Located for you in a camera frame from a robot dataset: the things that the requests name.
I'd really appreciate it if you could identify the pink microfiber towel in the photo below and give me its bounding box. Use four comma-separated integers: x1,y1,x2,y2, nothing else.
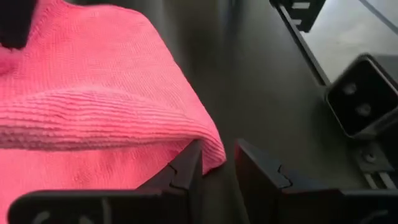
0,0,228,224

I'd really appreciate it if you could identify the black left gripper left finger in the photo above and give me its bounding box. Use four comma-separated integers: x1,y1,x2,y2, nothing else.
136,139,204,224

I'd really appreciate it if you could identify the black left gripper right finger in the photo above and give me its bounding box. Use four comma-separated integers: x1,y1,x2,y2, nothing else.
234,138,345,224

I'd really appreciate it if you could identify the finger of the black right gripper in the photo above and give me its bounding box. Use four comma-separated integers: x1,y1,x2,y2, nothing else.
0,0,39,50

